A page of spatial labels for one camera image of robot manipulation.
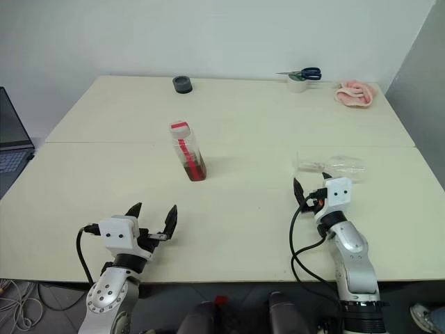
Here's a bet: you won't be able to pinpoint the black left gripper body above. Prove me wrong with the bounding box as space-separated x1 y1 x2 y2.
133 228 169 260

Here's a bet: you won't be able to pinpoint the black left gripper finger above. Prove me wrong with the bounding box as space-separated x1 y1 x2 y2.
124 201 143 219
162 204 179 241

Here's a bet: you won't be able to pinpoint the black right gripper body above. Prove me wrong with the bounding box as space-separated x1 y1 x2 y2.
300 187 328 215

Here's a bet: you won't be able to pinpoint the clear plastic bottle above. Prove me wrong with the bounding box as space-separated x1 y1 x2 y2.
294 150 369 184

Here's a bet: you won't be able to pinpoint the red-filled plastic bottle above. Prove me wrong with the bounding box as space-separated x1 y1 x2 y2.
168 120 210 183

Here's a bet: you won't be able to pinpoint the pink crumpled cloth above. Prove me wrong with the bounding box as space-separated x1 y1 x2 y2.
334 79 380 110

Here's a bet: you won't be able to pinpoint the dark rounded shape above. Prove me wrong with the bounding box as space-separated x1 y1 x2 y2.
178 301 224 334
266 291 311 334

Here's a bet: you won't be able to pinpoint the white tape roll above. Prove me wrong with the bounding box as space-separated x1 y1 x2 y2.
286 74 308 94

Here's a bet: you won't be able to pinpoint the black round tape roll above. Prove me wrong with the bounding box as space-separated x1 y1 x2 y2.
172 75 193 95

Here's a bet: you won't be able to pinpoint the grey open laptop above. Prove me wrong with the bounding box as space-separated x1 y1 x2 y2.
0 86 36 175

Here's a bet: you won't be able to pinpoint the grey sneaker shoe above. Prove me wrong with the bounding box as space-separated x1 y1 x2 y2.
410 303 445 334

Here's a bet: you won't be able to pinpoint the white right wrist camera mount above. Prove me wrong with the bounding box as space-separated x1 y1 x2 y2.
314 177 353 222

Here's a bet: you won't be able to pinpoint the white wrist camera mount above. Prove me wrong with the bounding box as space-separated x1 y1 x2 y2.
98 214 141 250
314 177 353 222

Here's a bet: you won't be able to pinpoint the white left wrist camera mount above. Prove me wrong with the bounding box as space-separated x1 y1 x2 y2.
98 214 141 250

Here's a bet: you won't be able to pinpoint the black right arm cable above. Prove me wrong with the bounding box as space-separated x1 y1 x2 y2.
289 189 346 334

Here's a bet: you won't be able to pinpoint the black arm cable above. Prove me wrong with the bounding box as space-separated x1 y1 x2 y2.
76 225 102 285
289 189 346 334

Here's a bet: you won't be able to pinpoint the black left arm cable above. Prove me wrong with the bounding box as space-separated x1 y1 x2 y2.
76 225 102 285

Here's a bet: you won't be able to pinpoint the blue handled scissors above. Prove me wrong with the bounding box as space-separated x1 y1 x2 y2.
275 66 323 82

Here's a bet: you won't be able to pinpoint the black floor cable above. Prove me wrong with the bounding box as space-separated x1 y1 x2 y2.
35 282 88 312

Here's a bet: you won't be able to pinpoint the white floor cable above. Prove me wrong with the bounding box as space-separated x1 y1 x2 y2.
0 277 38 331

